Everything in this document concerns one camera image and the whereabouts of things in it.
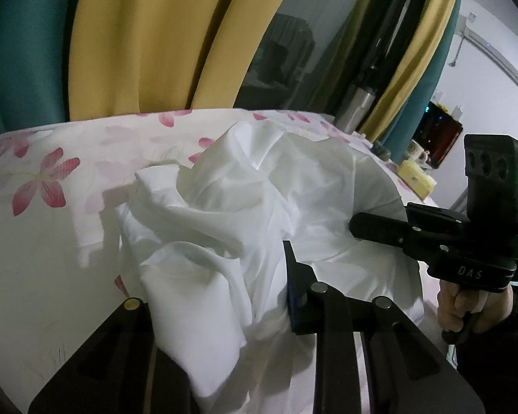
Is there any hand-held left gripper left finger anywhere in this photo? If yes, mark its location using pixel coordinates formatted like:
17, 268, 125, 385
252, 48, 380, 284
28, 297, 199, 414

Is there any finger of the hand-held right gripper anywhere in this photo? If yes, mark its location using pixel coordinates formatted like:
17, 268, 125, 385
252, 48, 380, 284
349, 202, 470, 265

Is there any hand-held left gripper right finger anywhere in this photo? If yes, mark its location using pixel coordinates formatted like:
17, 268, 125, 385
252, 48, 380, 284
284, 240, 486, 414

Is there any white shirt with black collar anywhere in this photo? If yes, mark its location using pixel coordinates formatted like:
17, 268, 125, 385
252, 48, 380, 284
114, 118, 424, 414

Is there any person's right forearm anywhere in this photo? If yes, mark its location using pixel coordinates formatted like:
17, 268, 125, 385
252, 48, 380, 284
455, 287, 518, 402

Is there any person's right hand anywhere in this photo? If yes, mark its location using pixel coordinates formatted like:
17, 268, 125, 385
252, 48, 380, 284
437, 282, 514, 341

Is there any yellow tissue pack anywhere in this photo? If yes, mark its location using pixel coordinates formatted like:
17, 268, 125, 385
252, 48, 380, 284
397, 159, 437, 201

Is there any white printed mug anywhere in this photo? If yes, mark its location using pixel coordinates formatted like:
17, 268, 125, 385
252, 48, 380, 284
406, 140, 432, 165

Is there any black computer case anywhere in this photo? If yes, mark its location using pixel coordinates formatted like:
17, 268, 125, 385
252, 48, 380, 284
414, 101, 464, 169

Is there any stainless steel tumbler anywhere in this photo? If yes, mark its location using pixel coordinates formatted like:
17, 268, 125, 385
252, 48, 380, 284
337, 86, 378, 134

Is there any floral bed sheet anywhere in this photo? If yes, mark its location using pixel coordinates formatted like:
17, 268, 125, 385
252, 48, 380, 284
0, 108, 445, 414

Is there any teal curtain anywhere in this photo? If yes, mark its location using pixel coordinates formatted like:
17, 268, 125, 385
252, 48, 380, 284
0, 0, 78, 134
377, 0, 469, 151

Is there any yellow curtain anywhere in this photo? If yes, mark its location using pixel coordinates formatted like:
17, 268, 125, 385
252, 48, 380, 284
363, 0, 462, 139
69, 0, 305, 121

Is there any dark glass window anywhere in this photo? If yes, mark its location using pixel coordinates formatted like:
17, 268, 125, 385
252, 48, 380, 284
237, 0, 437, 121

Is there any white wall air conditioner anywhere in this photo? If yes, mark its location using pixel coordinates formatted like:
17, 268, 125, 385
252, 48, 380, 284
458, 11, 518, 87

